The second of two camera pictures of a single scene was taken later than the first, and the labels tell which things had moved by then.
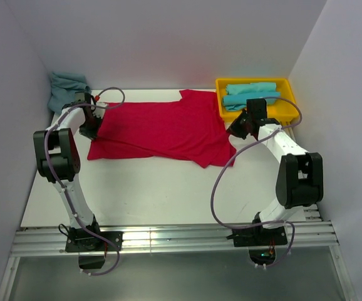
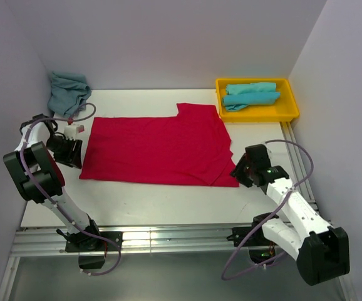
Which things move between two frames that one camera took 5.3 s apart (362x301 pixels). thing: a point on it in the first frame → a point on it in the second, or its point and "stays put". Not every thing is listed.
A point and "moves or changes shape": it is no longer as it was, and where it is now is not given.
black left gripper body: x=91 y=126 → x=61 y=147
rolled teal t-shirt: x=258 y=87 stays put
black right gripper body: x=240 y=126 → x=243 y=170
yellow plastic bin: x=285 y=108 stays put
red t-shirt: x=190 y=129 moves or changes shape
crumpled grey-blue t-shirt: x=64 y=87 stays put
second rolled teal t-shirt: x=238 y=101 stays put
